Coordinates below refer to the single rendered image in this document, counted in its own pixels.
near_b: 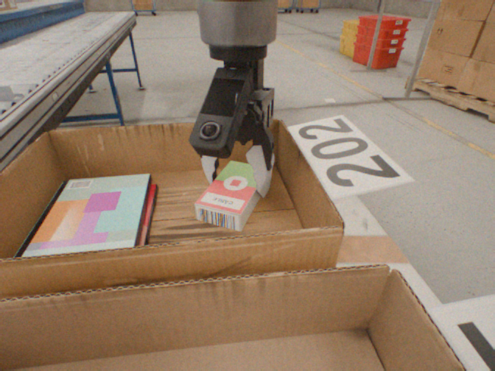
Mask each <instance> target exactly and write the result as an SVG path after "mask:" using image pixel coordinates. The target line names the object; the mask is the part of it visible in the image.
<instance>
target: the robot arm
mask: <svg viewBox="0 0 495 371"><path fill-rule="evenodd" d="M197 6H198V8H197V14H198V15H199V25H200V39H201V41H202V42H204V44H208V50H209V57H210V58H211V59H213V60H220V61H224V67H218V68H217V70H216V72H214V76H213V77H212V80H211V83H210V85H209V88H208V91H207V94H206V97H205V99H204V101H203V104H202V106H201V108H200V112H199V114H198V116H197V119H196V122H195V123H194V126H193V129H192V132H191V134H190V136H189V143H190V144H191V145H192V147H193V149H194V151H195V152H196V153H197V155H199V156H200V158H201V163H202V167H203V171H204V173H205V175H206V177H207V178H208V181H209V183H210V185H211V184H212V183H213V182H214V181H215V179H216V178H217V169H218V167H219V166H220V162H219V158H221V159H227V158H229V157H230V156H231V153H232V151H233V148H234V144H235V141H240V144H241V145H242V146H245V145H246V143H247V142H248V141H250V140H252V139H253V146H252V147H251V148H250V149H249V150H248V152H247V153H246V158H247V161H248V163H249V164H250V165H251V166H252V168H253V179H254V180H255V181H256V191H257V192H258V193H259V195H260V196H261V197H263V198H264V197H265V195H266V193H267V192H268V189H269V187H270V180H271V174H272V167H273V163H274V155H273V148H274V142H273V135H272V133H271V131H270V130H269V129H268V127H269V126H270V125H271V124H272V123H273V104H274V90H275V88H266V87H264V85H263V84H264V58H266V57H267V45H268V44H271V43H273V42H274V41H275V37H276V21H277V18H278V0H197ZM267 91H268V92H267ZM270 102H271V112H270ZM266 107H267V125H266V120H264V118H265V117H266V110H264V109H265V108H266Z"/></svg>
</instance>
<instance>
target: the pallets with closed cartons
mask: <svg viewBox="0 0 495 371"><path fill-rule="evenodd" d="M435 82H439V84H432V85H431V84H429V83H435ZM453 87H454V88H456V89H451V90H446V89H444V88H453ZM412 91H427V92H429V96H431V98H430V99H434V100H438V101H440V100H441V101H443V103H444V104H445V105H448V106H450V105H454V106H455V108H457V110H458V109H459V110H461V111H464V110H478V111H480V112H483V113H486V114H488V122H490V123H492V124H495V0H442V2H441V4H440V6H439V9H438V14H437V16H436V18H435V22H434V25H433V28H432V32H431V35H430V37H429V42H428V44H427V47H426V49H425V52H424V57H423V60H422V62H421V66H420V68H419V72H418V75H416V77H415V82H414V84H413V87H412ZM458 93H463V94H458Z"/></svg>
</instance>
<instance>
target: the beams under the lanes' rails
mask: <svg viewBox="0 0 495 371"><path fill-rule="evenodd" d="M135 25H136V20H135V22H134V23H133V24H132V25H131V26H130V27H129V29H128V30H127V31H126V32H125V33H124V34H123V36H121V37H120V39H118V40H117V42H116V43H115V44H114V46H113V47H112V48H111V50H110V51H109V52H108V53H106V54H105V56H104V57H103V58H102V59H101V60H100V61H99V62H98V63H97V64H96V65H95V66H94V67H93V68H92V70H91V71H90V72H89V73H88V74H87V75H86V77H85V78H84V79H83V80H82V81H81V82H80V84H79V85H78V86H77V87H76V88H75V89H74V90H73V91H72V92H71V93H70V94H69V96H68V97H67V98H66V99H65V100H64V101H63V103H62V105H61V106H59V108H57V109H56V111H55V112H53V114H52V115H51V116H50V117H49V118H48V119H47V120H46V121H45V122H44V123H43V125H42V126H41V127H40V128H39V129H38V131H37V132H36V133H35V134H34V135H33V136H32V137H31V138H30V139H29V140H28V141H27V142H26V144H25V145H24V146H23V147H21V148H20V149H19V151H18V152H17V153H16V154H15V155H14V156H13V158H12V159H11V160H10V161H9V163H8V164H7V165H6V166H5V167H4V168H3V169H2V170H1V172H2V171H3V170H4V169H5V168H6V167H7V166H9V165H10V164H11V163H12V161H13V160H14V159H15V158H16V157H17V156H18V155H19V154H21V153H22V152H23V151H24V150H25V149H26V148H27V147H28V146H29V145H30V144H32V143H33V142H34V141H35V140H36V139H37V138H38V137H39V136H40V135H42V134H43V133H44V132H48V133H49V131H50V130H52V129H53V128H54V126H56V125H57V123H58V122H59V121H60V120H61V119H62V117H63V116H64V115H65V114H66V112H67V111H68V110H69V108H70V107H71V106H72V105H73V104H74V102H75V100H76V99H77V97H78V96H79V95H80V94H81V93H82V92H83V90H84V89H85V88H86V86H87V85H88V84H89V82H90V81H91V80H92V79H93V78H94V76H95V75H96V74H97V72H98V71H99V70H100V69H101V67H103V65H104V64H106V62H107V61H108V60H109V59H110V58H111V56H112V55H113V53H114V52H115V51H116V50H117V49H118V47H119V46H120V45H121V42H122V41H123V40H124V39H125V38H126V37H127V35H128V34H129V33H130V31H131V30H132V29H133V27H134V26H135ZM1 172H0V173H1Z"/></svg>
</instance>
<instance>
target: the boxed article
mask: <svg viewBox="0 0 495 371"><path fill-rule="evenodd" d="M260 197H261V196H260V195H259V193H258V192H257V191H256V181H255V180H254V179H253V168H252V166H251V165H250V164H247V163H240V162H236V161H231V162H230V163H229V164H228V165H227V166H226V167H225V168H224V169H223V171H222V172H221V173H220V174H219V176H218V177H217V178H216V179H215V181H214V182H213V183H212V184H211V185H210V186H209V187H208V188H207V190H206V191H204V192H203V194H202V195H201V196H200V197H199V199H198V200H197V201H196V202H195V204H194V209H195V215H196V219H198V220H201V221H204V222H209V223H212V224H216V225H220V226H223V227H225V228H228V229H232V230H236V231H239V232H242V229H243V227H244V226H245V223H246V221H247V220H248V217H249V216H250V214H251V213H252V210H253V209H254V207H255V206H256V203H257V202H258V201H259V198H260Z"/></svg>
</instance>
